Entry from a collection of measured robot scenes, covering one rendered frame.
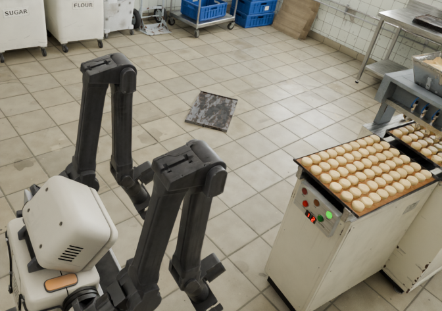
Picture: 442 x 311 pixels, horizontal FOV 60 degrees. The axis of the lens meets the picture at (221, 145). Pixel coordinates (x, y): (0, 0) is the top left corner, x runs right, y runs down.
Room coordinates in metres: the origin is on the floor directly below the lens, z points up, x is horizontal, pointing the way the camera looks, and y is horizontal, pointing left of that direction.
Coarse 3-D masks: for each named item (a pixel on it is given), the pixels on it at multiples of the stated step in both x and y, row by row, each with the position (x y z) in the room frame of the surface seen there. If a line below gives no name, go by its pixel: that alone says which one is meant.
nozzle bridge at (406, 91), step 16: (384, 80) 2.03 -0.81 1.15; (400, 80) 1.99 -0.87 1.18; (384, 96) 2.01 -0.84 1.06; (400, 96) 2.02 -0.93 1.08; (416, 96) 1.96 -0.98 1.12; (432, 96) 1.86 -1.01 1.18; (384, 112) 2.08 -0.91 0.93; (416, 112) 1.91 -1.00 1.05; (432, 112) 1.87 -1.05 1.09; (432, 128) 1.79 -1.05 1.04
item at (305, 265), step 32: (320, 192) 1.35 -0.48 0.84; (416, 192) 1.50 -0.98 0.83; (288, 224) 1.42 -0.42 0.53; (352, 224) 1.21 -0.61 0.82; (384, 224) 1.40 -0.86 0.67; (288, 256) 1.36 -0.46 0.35; (320, 256) 1.24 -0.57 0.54; (352, 256) 1.31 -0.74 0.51; (384, 256) 1.57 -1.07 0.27; (288, 288) 1.30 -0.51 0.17; (320, 288) 1.22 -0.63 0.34
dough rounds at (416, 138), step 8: (400, 128) 1.94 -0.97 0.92; (408, 128) 1.96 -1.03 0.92; (424, 128) 2.03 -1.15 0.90; (400, 136) 1.87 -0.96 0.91; (408, 136) 1.88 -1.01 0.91; (416, 136) 1.88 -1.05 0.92; (424, 136) 1.93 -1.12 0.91; (432, 136) 1.92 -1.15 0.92; (408, 144) 1.82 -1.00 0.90; (416, 144) 1.80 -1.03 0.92; (424, 144) 1.82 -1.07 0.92; (432, 144) 1.87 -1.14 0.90; (440, 144) 1.85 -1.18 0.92; (424, 152) 1.74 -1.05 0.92; (432, 152) 1.76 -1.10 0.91; (440, 152) 1.80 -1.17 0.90; (432, 160) 1.69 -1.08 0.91; (440, 160) 1.68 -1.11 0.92
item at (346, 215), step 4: (436, 168) 1.64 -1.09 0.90; (432, 172) 1.59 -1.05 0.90; (436, 172) 1.60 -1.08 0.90; (440, 172) 1.61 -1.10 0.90; (440, 176) 1.64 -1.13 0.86; (344, 208) 1.20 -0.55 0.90; (344, 212) 1.20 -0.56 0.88; (348, 212) 1.18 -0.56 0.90; (344, 216) 1.19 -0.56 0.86; (348, 216) 1.18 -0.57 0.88; (352, 216) 1.20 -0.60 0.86; (344, 220) 1.19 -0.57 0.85; (348, 220) 1.19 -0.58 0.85
